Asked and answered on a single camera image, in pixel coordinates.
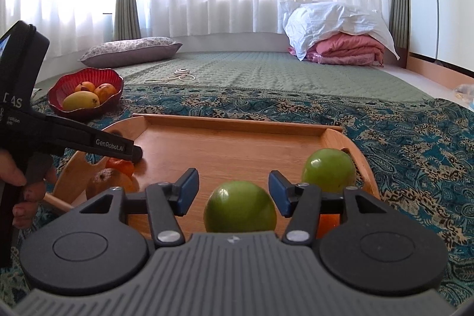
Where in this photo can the small mandarin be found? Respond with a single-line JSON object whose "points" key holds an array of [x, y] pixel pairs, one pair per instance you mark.
{"points": [[329, 224], [120, 167]]}

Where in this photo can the red scalloped bowl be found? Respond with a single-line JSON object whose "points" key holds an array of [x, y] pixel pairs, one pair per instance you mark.
{"points": [[85, 114]]}

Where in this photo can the green quilted bedspread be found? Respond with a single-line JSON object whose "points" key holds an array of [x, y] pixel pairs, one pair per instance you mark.
{"points": [[259, 71]]}

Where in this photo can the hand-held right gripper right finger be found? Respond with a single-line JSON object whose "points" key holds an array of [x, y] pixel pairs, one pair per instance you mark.
{"points": [[277, 194]]}

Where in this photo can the folded pink blanket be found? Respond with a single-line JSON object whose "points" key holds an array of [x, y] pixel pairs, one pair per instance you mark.
{"points": [[348, 49]]}

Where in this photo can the floral pillow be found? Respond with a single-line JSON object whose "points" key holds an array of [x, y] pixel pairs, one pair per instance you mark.
{"points": [[129, 49]]}

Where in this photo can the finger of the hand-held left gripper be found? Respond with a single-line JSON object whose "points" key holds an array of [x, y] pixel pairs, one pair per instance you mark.
{"points": [[100, 142]]}

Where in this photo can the large orange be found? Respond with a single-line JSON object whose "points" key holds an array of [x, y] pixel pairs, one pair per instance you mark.
{"points": [[103, 182]]}

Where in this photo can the person's left hand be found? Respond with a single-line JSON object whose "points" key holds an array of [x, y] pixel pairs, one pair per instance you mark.
{"points": [[33, 197]]}

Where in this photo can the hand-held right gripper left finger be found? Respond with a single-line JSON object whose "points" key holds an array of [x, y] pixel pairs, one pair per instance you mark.
{"points": [[189, 191]]}

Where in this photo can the small orange-red mango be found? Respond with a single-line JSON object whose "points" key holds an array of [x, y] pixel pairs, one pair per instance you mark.
{"points": [[106, 91], [84, 87]]}

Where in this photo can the white pillow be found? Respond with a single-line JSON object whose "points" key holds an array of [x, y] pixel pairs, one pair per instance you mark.
{"points": [[333, 20]]}

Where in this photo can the yellow mango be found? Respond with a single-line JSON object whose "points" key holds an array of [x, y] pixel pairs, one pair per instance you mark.
{"points": [[81, 101]]}

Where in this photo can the clear plastic bag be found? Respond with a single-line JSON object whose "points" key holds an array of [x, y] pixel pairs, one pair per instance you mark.
{"points": [[466, 92]]}

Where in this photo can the blue patterned blanket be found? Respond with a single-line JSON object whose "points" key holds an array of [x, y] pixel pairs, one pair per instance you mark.
{"points": [[418, 160]]}

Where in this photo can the green apple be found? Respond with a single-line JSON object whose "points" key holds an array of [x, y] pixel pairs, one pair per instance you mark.
{"points": [[327, 169], [240, 206]]}

